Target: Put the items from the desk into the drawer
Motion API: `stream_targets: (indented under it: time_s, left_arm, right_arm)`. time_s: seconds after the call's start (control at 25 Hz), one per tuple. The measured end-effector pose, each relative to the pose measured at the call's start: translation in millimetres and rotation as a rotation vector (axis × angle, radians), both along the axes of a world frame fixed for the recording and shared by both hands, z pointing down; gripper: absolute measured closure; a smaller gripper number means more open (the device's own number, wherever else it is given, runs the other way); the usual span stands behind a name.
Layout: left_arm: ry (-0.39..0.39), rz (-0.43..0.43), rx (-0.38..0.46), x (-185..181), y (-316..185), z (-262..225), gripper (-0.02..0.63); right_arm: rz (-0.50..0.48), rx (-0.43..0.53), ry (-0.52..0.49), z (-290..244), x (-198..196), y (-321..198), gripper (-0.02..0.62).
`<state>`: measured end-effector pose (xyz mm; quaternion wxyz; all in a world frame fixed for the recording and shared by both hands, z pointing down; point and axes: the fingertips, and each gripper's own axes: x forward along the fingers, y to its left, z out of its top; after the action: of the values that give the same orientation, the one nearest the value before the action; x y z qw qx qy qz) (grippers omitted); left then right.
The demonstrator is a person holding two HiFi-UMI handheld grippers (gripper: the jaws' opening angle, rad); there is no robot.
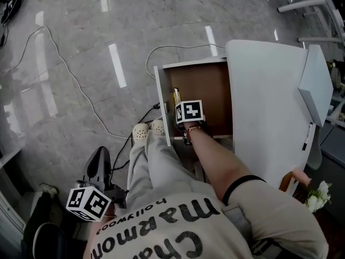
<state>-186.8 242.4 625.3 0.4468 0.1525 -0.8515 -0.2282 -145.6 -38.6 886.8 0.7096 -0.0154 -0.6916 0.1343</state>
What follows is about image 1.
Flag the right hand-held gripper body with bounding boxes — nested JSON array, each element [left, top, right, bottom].
[[174, 99, 214, 147]]

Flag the person's right forearm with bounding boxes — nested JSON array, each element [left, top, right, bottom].
[[188, 126, 266, 205]]

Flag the white flat box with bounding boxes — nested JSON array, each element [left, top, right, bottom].
[[298, 44, 335, 128]]

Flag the bundle of black cables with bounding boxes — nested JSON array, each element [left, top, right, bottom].
[[0, 0, 33, 50]]

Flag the black chair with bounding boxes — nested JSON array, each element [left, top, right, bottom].
[[20, 182, 70, 259]]

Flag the white flowers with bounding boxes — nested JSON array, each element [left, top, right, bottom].
[[304, 180, 333, 213]]

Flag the black floor cable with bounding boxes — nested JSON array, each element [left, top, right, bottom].
[[111, 103, 161, 173]]

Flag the yellow black item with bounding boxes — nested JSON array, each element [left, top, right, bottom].
[[172, 87, 183, 113]]

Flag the white desk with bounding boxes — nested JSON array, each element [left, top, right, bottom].
[[225, 39, 335, 191]]

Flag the long white floor cable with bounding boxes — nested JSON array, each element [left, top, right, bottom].
[[0, 25, 130, 140]]

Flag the white drawer with brown bottom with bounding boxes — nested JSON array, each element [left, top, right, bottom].
[[153, 58, 234, 147]]

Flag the beige printed shirt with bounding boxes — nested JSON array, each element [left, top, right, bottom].
[[82, 174, 330, 259]]

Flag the black marker pen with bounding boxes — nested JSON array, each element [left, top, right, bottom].
[[301, 122, 314, 152]]

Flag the white metal table frame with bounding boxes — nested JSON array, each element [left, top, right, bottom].
[[277, 0, 345, 44]]

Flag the white clog shoe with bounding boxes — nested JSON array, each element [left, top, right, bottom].
[[149, 119, 166, 136], [132, 122, 150, 143]]

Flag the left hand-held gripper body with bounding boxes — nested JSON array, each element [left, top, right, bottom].
[[66, 180, 128, 222]]

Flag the light grey trousers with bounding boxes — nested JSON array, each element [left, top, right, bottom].
[[126, 129, 216, 213]]

